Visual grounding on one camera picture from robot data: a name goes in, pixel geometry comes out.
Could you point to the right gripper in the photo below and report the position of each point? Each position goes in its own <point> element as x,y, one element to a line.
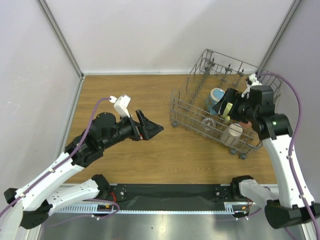
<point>230,104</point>

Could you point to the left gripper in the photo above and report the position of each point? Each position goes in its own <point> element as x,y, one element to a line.
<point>145,130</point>

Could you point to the blue mug orange inside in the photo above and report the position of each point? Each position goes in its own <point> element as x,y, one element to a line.
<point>213,98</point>

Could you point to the yellow mug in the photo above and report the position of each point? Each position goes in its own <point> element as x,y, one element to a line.
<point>226,111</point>

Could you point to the pink patterned mug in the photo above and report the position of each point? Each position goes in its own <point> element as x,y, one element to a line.
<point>245,125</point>

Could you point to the clear plastic cup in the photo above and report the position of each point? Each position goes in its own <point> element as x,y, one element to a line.
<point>208,127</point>

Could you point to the beige plastic cup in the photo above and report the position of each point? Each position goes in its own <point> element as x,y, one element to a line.
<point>231,135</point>

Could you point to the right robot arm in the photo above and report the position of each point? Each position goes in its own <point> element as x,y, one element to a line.
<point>293,204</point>

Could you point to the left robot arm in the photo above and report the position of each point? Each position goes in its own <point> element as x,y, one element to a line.
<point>41,198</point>

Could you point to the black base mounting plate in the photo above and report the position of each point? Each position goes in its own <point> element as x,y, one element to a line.
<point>215,192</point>

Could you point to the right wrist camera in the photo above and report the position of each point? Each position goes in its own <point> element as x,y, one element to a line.
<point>251,81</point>

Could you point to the grey wire dish rack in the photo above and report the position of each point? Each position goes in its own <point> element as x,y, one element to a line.
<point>216,70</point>

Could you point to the grey cable duct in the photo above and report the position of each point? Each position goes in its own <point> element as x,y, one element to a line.
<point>220,208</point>

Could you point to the right aluminium frame post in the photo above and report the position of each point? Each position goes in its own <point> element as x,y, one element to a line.
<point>279,34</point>

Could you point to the aluminium frame post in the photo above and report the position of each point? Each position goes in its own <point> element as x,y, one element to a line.
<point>279,34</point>
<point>45,8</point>

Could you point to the left aluminium frame post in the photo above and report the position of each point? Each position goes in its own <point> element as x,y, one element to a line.
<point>45,8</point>

